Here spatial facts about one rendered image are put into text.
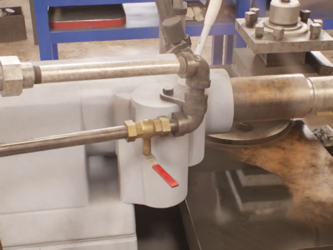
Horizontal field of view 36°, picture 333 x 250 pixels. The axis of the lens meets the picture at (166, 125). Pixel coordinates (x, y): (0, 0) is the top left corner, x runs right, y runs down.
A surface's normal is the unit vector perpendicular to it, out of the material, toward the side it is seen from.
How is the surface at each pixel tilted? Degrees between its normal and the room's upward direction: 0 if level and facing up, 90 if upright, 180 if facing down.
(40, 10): 90
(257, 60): 0
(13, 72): 56
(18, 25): 90
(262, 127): 0
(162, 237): 23
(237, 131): 0
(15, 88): 101
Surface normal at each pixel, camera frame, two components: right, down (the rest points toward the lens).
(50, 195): 0.14, 0.07
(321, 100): 0.15, 0.43
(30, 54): 0.00, -0.88
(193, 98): -0.31, 0.31
